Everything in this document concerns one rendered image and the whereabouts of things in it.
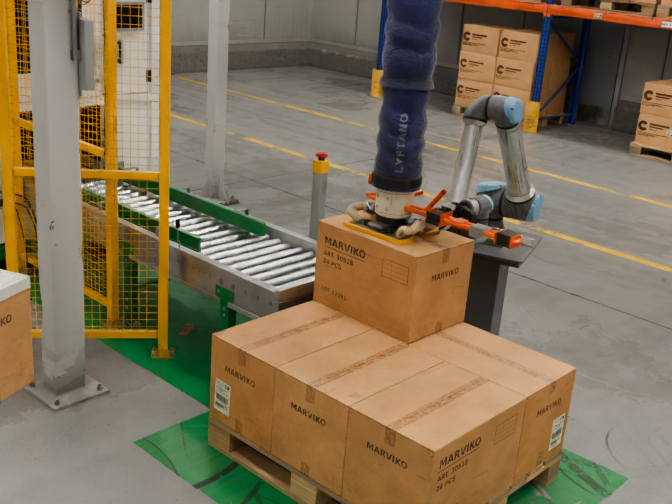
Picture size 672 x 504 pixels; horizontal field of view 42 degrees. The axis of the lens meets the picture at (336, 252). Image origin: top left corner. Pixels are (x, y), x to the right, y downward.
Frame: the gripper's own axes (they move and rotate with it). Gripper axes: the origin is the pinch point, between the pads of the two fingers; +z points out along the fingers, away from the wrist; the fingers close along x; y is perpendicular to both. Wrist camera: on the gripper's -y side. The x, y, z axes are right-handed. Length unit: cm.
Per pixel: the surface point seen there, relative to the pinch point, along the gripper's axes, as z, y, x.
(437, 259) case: 6.0, -4.3, -16.6
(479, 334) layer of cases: -14, -18, -53
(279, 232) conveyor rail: -30, 130, -49
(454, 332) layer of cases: -7, -9, -53
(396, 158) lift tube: 8.5, 21.5, 22.6
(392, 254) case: 19.2, 10.0, -15.8
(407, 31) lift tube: 10, 21, 76
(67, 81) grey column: 100, 132, 44
